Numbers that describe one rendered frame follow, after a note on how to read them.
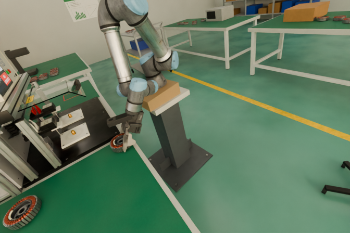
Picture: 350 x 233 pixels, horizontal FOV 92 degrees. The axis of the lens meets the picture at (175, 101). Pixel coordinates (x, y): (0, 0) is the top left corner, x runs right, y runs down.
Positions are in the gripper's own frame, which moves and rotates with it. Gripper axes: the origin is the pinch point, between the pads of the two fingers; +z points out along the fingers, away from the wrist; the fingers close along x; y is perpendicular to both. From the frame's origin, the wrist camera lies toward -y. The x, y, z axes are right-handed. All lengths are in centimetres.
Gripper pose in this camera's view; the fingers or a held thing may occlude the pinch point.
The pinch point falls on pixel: (121, 143)
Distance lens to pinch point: 94.7
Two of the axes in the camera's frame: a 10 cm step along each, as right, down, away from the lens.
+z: -2.8, 9.0, 3.3
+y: 8.8, 1.0, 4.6
